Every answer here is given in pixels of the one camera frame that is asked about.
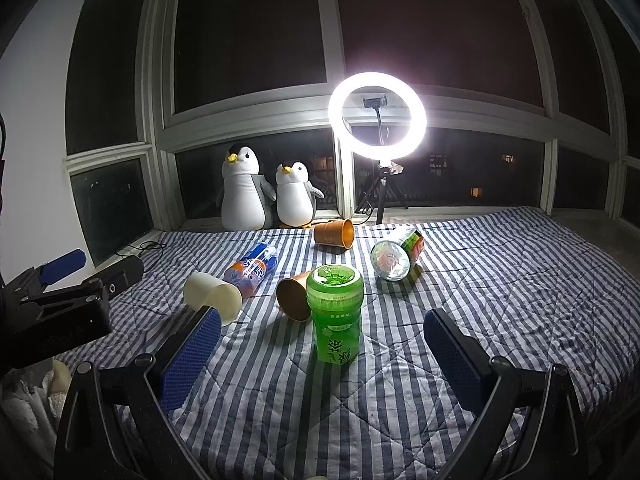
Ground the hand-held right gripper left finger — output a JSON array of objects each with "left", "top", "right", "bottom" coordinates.
[{"left": 54, "top": 304, "right": 223, "bottom": 480}]

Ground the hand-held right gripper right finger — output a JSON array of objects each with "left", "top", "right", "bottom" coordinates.
[{"left": 423, "top": 308, "right": 589, "bottom": 480}]

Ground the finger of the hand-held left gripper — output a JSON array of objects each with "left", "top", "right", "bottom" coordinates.
[
  {"left": 20, "top": 255, "right": 146, "bottom": 322},
  {"left": 5, "top": 248, "right": 87, "bottom": 311}
]

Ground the green tea bottle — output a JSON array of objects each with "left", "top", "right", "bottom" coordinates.
[{"left": 306, "top": 264, "right": 365, "bottom": 363}]

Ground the person's left forearm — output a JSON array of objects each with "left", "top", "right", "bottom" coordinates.
[{"left": 0, "top": 359, "right": 72, "bottom": 480}]

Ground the white cup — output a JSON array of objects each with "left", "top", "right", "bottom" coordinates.
[{"left": 183, "top": 272, "right": 244, "bottom": 326}]

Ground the brown paper cup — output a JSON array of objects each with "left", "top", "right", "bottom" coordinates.
[
  {"left": 313, "top": 218, "right": 356, "bottom": 250},
  {"left": 276, "top": 270, "right": 316, "bottom": 322}
]

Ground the blue striped blanket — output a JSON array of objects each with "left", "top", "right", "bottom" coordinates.
[{"left": 50, "top": 205, "right": 640, "bottom": 480}]

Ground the orange blue soda bottle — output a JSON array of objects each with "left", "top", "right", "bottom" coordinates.
[{"left": 222, "top": 241, "right": 279, "bottom": 299}]

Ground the clear bottle red green label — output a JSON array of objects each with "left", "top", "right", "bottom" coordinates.
[{"left": 370, "top": 225, "right": 425, "bottom": 281}]

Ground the large penguin plush toy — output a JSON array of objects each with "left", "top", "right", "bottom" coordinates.
[{"left": 216, "top": 142, "right": 277, "bottom": 231}]

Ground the black tripod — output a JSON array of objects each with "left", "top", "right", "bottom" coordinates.
[{"left": 355, "top": 160, "right": 409, "bottom": 225}]

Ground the small penguin plush toy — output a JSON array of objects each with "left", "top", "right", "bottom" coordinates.
[{"left": 274, "top": 161, "right": 325, "bottom": 229}]

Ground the black phone holder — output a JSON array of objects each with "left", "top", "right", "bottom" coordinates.
[{"left": 363, "top": 93, "right": 391, "bottom": 161}]

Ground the black cable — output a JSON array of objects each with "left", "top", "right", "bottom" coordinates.
[{"left": 116, "top": 241, "right": 167, "bottom": 259}]

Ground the ring light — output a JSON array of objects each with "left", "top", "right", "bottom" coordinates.
[{"left": 327, "top": 71, "right": 428, "bottom": 161}]

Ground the white window frame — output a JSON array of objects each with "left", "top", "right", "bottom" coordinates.
[{"left": 62, "top": 0, "right": 640, "bottom": 234}]

